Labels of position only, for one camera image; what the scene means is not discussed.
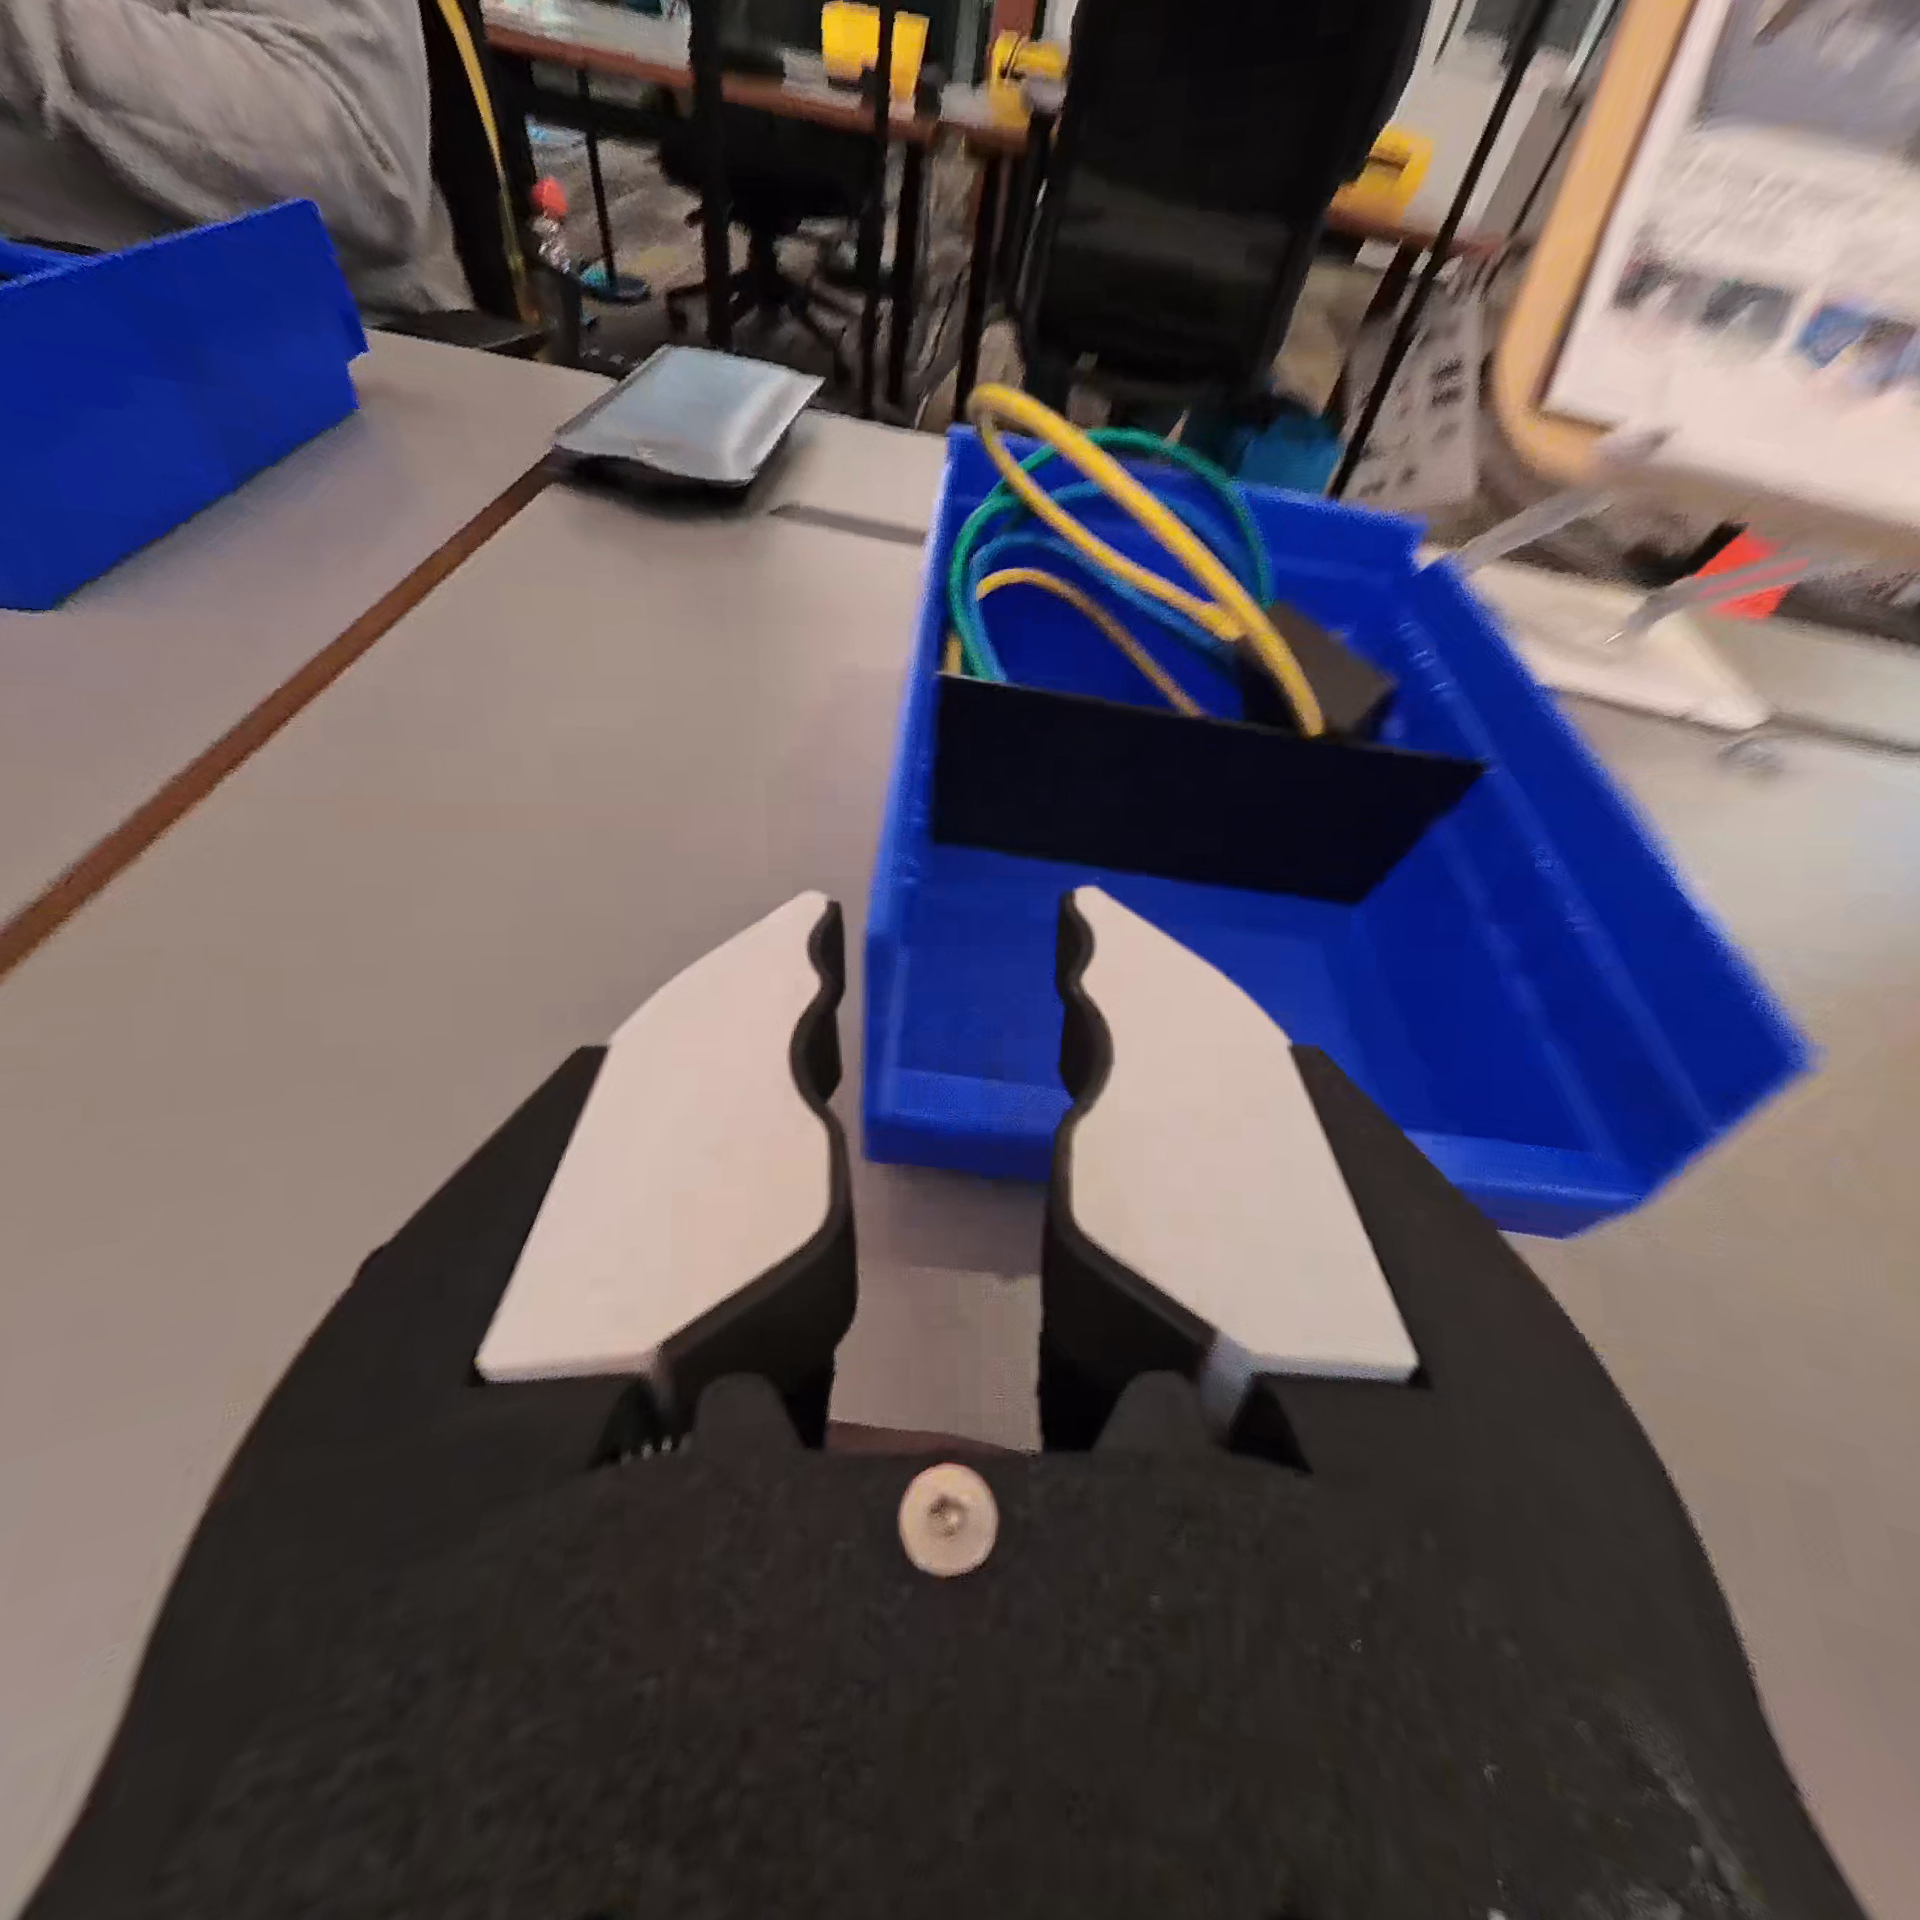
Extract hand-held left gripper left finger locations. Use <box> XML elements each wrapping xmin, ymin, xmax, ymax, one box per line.
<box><xmin>476</xmin><ymin>891</ymin><xmax>861</xmax><ymax>1448</ymax></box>

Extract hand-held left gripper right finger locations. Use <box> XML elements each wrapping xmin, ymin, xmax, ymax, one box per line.
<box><xmin>1038</xmin><ymin>886</ymin><xmax>1423</xmax><ymax>1452</ymax></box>

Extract black network switch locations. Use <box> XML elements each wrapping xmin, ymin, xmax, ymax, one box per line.
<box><xmin>1244</xmin><ymin>604</ymin><xmax>1400</xmax><ymax>741</ymax></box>

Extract yellow ethernet cable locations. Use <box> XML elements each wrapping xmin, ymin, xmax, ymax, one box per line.
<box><xmin>944</xmin><ymin>382</ymin><xmax>1331</xmax><ymax>741</ymax></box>

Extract blue ethernet cable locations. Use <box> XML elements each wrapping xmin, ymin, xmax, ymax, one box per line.
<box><xmin>966</xmin><ymin>478</ymin><xmax>1251</xmax><ymax>679</ymax></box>

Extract green ethernet cable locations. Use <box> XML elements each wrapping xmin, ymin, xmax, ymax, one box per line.
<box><xmin>953</xmin><ymin>425</ymin><xmax>1281</xmax><ymax>682</ymax></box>

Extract blue plastic bin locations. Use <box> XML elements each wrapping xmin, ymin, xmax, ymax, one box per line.
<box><xmin>0</xmin><ymin>201</ymin><xmax>370</xmax><ymax>614</ymax></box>
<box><xmin>866</xmin><ymin>425</ymin><xmax>1821</xmax><ymax>1239</ymax></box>

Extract black bin divider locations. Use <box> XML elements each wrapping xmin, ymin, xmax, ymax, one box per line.
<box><xmin>928</xmin><ymin>672</ymin><xmax>1491</xmax><ymax>905</ymax></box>

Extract grey pouch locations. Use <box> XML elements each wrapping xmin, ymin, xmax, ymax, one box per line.
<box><xmin>551</xmin><ymin>346</ymin><xmax>827</xmax><ymax>491</ymax></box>

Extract orange striped traffic cone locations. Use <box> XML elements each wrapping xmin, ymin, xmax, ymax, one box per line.
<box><xmin>1701</xmin><ymin>528</ymin><xmax>1807</xmax><ymax>621</ymax></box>

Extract white printed paper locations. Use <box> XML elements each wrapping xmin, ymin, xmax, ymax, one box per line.
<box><xmin>1340</xmin><ymin>276</ymin><xmax>1491</xmax><ymax>505</ymax></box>

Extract black office chair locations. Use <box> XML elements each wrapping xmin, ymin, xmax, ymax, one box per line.
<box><xmin>1018</xmin><ymin>0</ymin><xmax>1433</xmax><ymax>412</ymax></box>

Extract dark desk cable flap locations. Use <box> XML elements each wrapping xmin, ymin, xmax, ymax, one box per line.
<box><xmin>768</xmin><ymin>501</ymin><xmax>936</xmax><ymax>549</ymax></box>

